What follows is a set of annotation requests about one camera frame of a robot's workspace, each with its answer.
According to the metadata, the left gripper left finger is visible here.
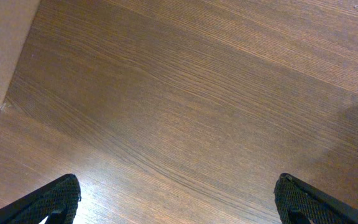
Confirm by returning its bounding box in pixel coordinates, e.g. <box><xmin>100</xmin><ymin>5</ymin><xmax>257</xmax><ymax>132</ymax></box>
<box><xmin>0</xmin><ymin>174</ymin><xmax>81</xmax><ymax>224</ymax></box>

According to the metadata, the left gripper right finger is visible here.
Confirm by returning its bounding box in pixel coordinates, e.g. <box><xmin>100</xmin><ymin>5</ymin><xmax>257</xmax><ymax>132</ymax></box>
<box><xmin>274</xmin><ymin>173</ymin><xmax>358</xmax><ymax>224</ymax></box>

